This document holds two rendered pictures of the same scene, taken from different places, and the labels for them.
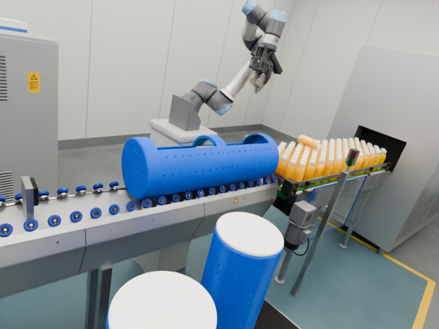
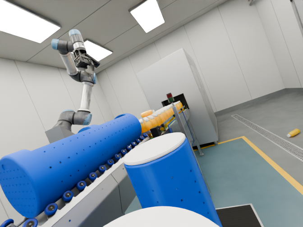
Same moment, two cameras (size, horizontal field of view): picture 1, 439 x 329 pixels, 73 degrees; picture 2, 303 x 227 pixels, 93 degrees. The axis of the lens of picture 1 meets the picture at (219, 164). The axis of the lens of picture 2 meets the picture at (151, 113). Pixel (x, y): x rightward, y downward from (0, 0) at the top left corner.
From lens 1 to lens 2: 0.66 m
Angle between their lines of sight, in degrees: 28
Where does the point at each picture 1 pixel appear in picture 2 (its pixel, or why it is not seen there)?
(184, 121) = not seen: hidden behind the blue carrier
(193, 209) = (105, 184)
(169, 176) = (58, 165)
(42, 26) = not seen: outside the picture
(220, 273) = (160, 198)
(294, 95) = not seen: hidden behind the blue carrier
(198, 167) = (84, 145)
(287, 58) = (114, 109)
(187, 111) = (61, 133)
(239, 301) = (197, 209)
